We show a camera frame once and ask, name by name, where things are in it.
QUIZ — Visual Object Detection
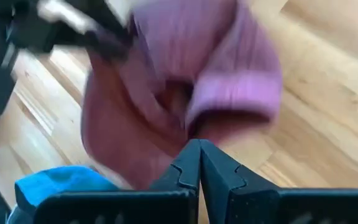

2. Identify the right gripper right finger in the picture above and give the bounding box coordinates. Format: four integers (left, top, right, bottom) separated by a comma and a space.
200, 139, 279, 224

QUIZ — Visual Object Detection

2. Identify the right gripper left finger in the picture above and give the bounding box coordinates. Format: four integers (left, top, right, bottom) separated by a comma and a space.
149, 139, 201, 224

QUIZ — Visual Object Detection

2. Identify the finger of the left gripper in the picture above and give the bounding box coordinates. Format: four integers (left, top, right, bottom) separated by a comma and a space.
85, 26, 134, 62

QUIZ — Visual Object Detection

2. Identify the maroon baseball cap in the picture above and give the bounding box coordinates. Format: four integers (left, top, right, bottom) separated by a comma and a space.
81, 0, 284, 191

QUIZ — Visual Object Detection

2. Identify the faded blue baseball cap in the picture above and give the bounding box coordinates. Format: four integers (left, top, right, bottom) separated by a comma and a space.
6, 164, 119, 224

